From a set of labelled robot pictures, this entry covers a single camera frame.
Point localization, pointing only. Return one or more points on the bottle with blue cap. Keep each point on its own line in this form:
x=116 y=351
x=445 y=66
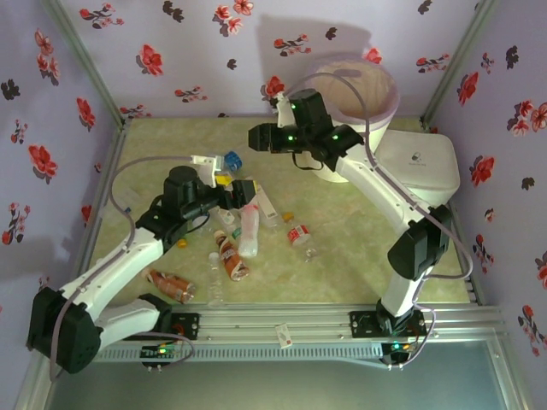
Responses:
x=233 y=160

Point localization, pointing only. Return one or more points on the small white label bottle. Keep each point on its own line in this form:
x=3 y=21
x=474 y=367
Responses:
x=225 y=216

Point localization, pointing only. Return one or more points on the green label bottle white cap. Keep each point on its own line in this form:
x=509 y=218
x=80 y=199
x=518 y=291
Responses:
x=236 y=232

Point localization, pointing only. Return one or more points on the clear bottle red cap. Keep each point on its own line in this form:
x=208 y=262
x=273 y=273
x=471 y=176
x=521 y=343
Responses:
x=249 y=235

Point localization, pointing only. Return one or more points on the brown label bottle white cap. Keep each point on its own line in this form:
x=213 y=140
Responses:
x=231 y=258

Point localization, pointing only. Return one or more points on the clear bottle white cap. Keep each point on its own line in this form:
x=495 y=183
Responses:
x=215 y=282

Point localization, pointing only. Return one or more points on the orange brown drink bottle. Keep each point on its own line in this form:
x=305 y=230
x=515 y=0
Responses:
x=173 y=287

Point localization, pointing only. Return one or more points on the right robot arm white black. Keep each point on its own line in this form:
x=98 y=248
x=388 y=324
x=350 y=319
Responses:
x=376 y=183

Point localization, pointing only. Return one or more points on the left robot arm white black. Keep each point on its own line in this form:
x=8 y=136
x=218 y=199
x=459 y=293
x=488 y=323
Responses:
x=107 y=269

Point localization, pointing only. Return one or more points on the white ribbed plastic bin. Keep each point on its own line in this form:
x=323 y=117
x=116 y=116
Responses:
x=372 y=94

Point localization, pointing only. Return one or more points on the long clear bottle white label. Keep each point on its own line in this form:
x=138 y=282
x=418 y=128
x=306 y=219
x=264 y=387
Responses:
x=268 y=209

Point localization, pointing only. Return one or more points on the small orange bottle cap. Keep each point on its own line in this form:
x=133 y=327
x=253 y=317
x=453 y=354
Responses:
x=182 y=244

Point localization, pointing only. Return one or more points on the red label bottle orange cap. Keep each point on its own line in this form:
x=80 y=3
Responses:
x=299 y=236

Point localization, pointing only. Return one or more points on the white red paper tag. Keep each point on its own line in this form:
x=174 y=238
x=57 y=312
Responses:
x=284 y=336

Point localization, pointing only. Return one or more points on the controller board with lights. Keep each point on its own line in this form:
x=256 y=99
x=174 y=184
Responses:
x=397 y=347
x=160 y=351

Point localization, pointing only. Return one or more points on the aluminium side rail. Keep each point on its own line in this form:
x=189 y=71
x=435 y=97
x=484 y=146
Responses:
x=117 y=141

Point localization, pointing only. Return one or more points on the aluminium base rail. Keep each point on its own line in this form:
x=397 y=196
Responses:
x=256 y=324

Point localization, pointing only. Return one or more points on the aluminium frame post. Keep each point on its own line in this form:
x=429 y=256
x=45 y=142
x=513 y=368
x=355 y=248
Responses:
x=462 y=55
x=84 y=55

